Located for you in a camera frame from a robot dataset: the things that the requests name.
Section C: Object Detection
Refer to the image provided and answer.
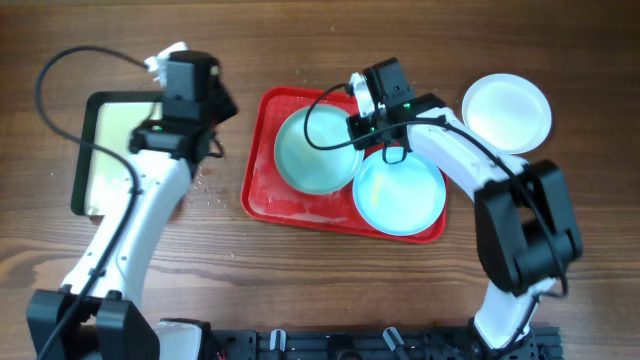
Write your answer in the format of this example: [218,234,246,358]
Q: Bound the light blue top plate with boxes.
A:
[274,104,364,195]

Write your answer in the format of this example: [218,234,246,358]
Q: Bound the light blue plate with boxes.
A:
[274,104,364,195]
[352,147,446,237]

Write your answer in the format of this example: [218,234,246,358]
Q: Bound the white plate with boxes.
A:
[461,73,553,154]

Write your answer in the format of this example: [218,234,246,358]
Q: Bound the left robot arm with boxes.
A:
[27,50,238,359]

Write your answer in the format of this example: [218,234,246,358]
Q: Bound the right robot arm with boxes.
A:
[346,58,583,357]

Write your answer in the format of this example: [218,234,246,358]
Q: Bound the dark green water tray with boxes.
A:
[70,91,162,216]

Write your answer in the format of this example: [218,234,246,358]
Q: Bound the red plastic tray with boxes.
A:
[241,86,447,244]

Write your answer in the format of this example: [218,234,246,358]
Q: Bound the right black cable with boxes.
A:
[302,82,570,351]

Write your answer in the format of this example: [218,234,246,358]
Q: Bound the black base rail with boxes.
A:
[210,327,564,360]

